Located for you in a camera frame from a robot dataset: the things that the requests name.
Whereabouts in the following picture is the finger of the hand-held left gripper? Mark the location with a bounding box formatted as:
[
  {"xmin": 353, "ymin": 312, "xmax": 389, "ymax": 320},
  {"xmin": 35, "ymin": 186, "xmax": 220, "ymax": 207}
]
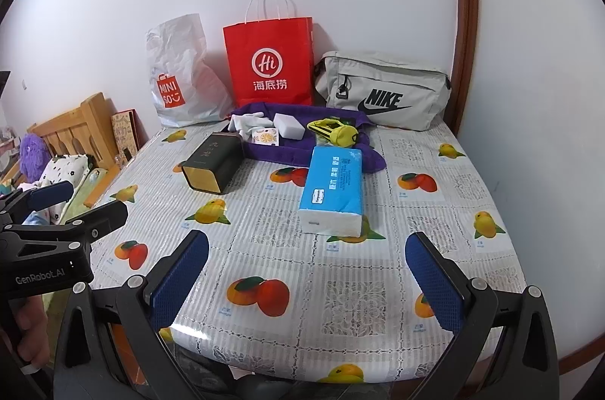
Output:
[
  {"xmin": 0, "ymin": 180, "xmax": 75, "ymax": 223},
  {"xmin": 14, "ymin": 199, "xmax": 129, "ymax": 242}
]

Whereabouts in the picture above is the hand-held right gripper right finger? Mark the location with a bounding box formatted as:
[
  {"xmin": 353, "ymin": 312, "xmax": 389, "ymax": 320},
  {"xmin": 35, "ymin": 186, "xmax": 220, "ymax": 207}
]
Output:
[{"xmin": 405, "ymin": 231, "xmax": 561, "ymax": 400}]

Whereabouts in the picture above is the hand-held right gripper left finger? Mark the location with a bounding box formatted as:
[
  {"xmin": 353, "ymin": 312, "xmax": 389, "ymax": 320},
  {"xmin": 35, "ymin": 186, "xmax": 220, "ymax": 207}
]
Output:
[{"xmin": 52, "ymin": 230, "xmax": 210, "ymax": 400}]

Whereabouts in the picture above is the small printed tissue pack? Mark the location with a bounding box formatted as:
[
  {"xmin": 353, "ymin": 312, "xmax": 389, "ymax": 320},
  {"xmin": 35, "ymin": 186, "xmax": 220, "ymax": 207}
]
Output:
[{"xmin": 252, "ymin": 128, "xmax": 281, "ymax": 146}]

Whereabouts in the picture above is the pair of white gloves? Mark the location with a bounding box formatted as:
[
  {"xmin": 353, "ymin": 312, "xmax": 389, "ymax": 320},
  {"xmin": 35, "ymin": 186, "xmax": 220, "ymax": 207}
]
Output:
[{"xmin": 227, "ymin": 111, "xmax": 276, "ymax": 143}]

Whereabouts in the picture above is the white sponge block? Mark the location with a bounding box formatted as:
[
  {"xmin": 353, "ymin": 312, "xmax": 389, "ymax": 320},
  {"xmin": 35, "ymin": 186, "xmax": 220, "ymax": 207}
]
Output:
[{"xmin": 274, "ymin": 112, "xmax": 310, "ymax": 142}]

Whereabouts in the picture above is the person's left hand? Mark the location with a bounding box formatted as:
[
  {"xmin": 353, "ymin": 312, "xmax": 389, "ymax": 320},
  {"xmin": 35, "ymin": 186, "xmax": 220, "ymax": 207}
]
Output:
[{"xmin": 12, "ymin": 293, "xmax": 50, "ymax": 375}]

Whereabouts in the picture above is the light green blanket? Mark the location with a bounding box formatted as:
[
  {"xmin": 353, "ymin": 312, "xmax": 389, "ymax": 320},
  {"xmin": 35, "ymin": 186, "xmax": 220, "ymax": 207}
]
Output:
[{"xmin": 59, "ymin": 168, "xmax": 116, "ymax": 226}]

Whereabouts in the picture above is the white floral pillow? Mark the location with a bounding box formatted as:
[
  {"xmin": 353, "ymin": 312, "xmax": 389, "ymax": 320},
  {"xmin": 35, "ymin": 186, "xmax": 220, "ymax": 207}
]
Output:
[{"xmin": 38, "ymin": 154, "xmax": 93, "ymax": 197}]

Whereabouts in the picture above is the purple plush toy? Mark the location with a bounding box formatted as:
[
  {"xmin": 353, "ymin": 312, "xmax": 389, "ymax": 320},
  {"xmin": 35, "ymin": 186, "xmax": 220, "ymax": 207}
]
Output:
[{"xmin": 19, "ymin": 134, "xmax": 52, "ymax": 183}]

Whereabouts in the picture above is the fruit-print tablecloth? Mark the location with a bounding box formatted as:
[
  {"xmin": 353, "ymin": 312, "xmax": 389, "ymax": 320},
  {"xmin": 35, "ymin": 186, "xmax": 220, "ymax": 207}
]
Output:
[{"xmin": 87, "ymin": 116, "xmax": 527, "ymax": 384}]

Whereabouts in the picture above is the wooden headboard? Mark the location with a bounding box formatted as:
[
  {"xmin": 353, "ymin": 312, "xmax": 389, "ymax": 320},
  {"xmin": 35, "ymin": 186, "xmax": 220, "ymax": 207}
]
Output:
[{"xmin": 26, "ymin": 92, "xmax": 121, "ymax": 181}]

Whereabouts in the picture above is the brown patterned book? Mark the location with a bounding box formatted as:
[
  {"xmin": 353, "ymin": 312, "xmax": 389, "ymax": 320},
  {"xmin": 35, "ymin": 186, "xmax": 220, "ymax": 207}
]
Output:
[{"xmin": 111, "ymin": 109, "xmax": 141, "ymax": 155}]

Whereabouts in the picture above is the dark tea tin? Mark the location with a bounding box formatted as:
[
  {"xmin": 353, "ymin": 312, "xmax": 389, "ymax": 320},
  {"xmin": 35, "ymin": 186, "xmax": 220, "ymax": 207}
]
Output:
[{"xmin": 181, "ymin": 132, "xmax": 243, "ymax": 196}]

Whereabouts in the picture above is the blue tissue pack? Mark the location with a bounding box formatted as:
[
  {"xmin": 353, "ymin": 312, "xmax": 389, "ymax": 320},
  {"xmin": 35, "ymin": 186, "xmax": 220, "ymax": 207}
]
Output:
[{"xmin": 297, "ymin": 146, "xmax": 366, "ymax": 236}]

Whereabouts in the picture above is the purple towel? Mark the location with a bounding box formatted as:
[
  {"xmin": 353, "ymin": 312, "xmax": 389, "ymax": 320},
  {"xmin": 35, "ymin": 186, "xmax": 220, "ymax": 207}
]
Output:
[{"xmin": 228, "ymin": 101, "xmax": 388, "ymax": 174}]

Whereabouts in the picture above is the white plastic shopping bag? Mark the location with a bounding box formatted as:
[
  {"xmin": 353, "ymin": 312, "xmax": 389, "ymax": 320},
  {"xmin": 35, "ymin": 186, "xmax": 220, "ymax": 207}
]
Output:
[{"xmin": 145, "ymin": 13, "xmax": 236, "ymax": 129}]

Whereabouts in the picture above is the grey waist bag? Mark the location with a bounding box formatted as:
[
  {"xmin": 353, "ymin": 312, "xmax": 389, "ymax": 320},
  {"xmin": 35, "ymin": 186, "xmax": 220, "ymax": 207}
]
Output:
[{"xmin": 313, "ymin": 51, "xmax": 452, "ymax": 132}]

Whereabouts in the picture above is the red paper bag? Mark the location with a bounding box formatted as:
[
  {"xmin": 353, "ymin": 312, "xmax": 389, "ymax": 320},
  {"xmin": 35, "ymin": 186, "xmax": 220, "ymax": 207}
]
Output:
[{"xmin": 223, "ymin": 0, "xmax": 315, "ymax": 107}]

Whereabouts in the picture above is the brown wooden door frame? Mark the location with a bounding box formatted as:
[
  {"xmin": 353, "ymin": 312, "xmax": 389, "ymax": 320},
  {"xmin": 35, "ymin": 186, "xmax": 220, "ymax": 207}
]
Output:
[{"xmin": 449, "ymin": 0, "xmax": 479, "ymax": 133}]

